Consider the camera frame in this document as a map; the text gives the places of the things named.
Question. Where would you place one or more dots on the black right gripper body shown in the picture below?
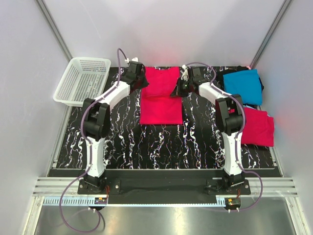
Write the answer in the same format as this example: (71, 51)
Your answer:
(180, 88)

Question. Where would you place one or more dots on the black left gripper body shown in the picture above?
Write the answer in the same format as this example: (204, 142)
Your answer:
(141, 79)

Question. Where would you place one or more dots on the red t shirt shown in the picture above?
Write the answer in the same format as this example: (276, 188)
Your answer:
(157, 107)
(259, 128)

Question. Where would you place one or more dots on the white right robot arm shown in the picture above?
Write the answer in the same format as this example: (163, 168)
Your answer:
(230, 115)

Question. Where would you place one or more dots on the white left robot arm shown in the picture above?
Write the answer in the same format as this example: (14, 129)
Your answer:
(96, 121)

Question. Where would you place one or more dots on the white plastic basket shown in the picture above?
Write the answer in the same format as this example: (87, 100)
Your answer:
(84, 77)

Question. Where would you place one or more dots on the folded blue t shirt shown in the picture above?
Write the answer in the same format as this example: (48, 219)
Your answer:
(244, 85)

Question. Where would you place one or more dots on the folded red t shirt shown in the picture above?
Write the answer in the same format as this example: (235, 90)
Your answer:
(259, 128)

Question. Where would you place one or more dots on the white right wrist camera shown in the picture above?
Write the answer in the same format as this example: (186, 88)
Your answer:
(185, 76)

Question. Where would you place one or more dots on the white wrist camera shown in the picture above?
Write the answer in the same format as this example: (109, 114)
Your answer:
(127, 60)
(185, 76)

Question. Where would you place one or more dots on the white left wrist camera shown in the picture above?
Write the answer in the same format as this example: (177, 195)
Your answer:
(127, 60)

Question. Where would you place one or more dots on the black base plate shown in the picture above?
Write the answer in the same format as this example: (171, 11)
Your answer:
(164, 187)

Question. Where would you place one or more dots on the aluminium frame rail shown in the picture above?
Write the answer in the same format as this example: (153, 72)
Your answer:
(58, 190)

